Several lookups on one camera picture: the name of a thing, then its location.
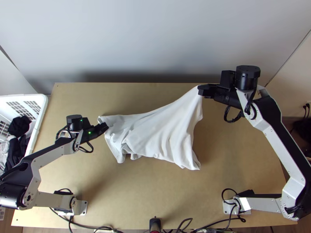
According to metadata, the heap of clothes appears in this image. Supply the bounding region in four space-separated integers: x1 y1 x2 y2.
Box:
0 115 33 172

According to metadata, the white t-shirt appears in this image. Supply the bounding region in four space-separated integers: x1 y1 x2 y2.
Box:
97 85 204 171

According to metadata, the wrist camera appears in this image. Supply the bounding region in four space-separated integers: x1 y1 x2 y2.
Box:
219 70 236 89
82 118 96 130

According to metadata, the black cable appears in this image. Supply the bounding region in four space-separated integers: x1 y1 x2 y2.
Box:
221 188 246 223
68 214 117 233
176 216 243 233
79 140 94 154
223 104 244 124

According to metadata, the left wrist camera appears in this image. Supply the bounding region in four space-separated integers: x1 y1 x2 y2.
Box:
82 118 96 130

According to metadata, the black bag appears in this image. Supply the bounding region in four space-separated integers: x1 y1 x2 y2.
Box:
292 119 311 141

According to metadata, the white laundry basket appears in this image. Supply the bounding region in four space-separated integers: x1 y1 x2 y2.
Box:
0 93 49 159

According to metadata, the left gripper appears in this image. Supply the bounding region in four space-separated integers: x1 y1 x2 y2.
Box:
80 122 110 144

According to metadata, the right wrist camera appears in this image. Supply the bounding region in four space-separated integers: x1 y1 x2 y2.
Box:
219 70 236 89

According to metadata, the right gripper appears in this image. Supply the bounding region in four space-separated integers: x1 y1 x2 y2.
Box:
197 83 241 108

